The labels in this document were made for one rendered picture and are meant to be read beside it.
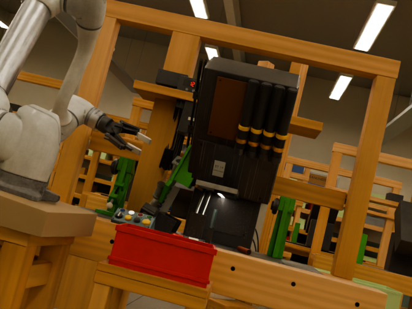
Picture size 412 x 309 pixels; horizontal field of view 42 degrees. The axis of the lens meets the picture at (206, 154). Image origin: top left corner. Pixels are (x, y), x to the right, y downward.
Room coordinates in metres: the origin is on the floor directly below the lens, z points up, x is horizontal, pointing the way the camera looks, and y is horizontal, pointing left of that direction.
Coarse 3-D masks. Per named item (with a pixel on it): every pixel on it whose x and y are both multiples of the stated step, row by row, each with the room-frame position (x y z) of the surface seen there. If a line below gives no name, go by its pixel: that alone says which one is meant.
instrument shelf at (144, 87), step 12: (144, 84) 2.47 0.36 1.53; (144, 96) 2.63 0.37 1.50; (156, 96) 2.55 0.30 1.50; (168, 96) 2.48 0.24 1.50; (180, 96) 2.45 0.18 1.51; (192, 96) 2.45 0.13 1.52; (300, 120) 2.39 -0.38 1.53; (312, 120) 2.39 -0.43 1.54; (288, 132) 2.63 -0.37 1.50; (300, 132) 2.55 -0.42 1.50; (312, 132) 2.47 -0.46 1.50
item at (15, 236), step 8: (0, 232) 1.51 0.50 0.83; (8, 232) 1.51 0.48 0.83; (16, 232) 1.50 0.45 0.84; (24, 232) 1.50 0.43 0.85; (8, 240) 1.51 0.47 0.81; (16, 240) 1.50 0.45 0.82; (24, 240) 1.50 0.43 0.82; (32, 240) 1.52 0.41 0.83; (40, 240) 1.57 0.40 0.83; (48, 240) 1.62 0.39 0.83; (56, 240) 1.67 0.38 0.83; (64, 240) 1.73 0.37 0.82; (72, 240) 1.79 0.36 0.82
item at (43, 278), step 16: (0, 240) 1.83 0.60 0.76; (0, 256) 1.51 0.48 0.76; (16, 256) 1.50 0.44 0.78; (32, 256) 1.56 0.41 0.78; (48, 256) 1.74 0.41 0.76; (64, 256) 1.78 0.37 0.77; (0, 272) 1.51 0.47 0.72; (16, 272) 1.50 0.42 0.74; (32, 272) 1.62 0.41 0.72; (48, 272) 1.73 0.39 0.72; (0, 288) 1.51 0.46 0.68; (16, 288) 1.51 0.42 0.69; (32, 288) 1.75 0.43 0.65; (48, 288) 1.74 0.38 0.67; (0, 304) 1.50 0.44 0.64; (16, 304) 1.54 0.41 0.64; (32, 304) 1.74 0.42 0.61; (48, 304) 1.76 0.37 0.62
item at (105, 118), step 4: (104, 116) 2.31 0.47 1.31; (108, 116) 2.32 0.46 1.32; (100, 120) 2.30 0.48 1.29; (104, 120) 2.30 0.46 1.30; (108, 120) 2.30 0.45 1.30; (112, 120) 2.34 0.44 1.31; (100, 124) 2.30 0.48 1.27; (104, 124) 2.30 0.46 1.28; (108, 124) 2.31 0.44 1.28; (112, 124) 2.33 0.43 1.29; (100, 128) 2.31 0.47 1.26; (104, 128) 2.30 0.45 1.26; (108, 128) 2.31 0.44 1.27; (116, 128) 2.32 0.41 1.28; (120, 128) 2.33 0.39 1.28; (104, 132) 2.33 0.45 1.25; (108, 132) 2.30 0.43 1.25; (112, 132) 2.30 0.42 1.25
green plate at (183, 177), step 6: (186, 150) 2.19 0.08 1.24; (186, 156) 2.20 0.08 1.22; (180, 162) 2.19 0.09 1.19; (186, 162) 2.20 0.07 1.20; (180, 168) 2.20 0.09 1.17; (186, 168) 2.20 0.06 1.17; (174, 174) 2.19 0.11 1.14; (180, 174) 2.20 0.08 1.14; (186, 174) 2.20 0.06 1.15; (174, 180) 2.23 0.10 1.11; (180, 180) 2.20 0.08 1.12; (186, 180) 2.20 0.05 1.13; (192, 180) 2.19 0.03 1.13; (186, 186) 2.19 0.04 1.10
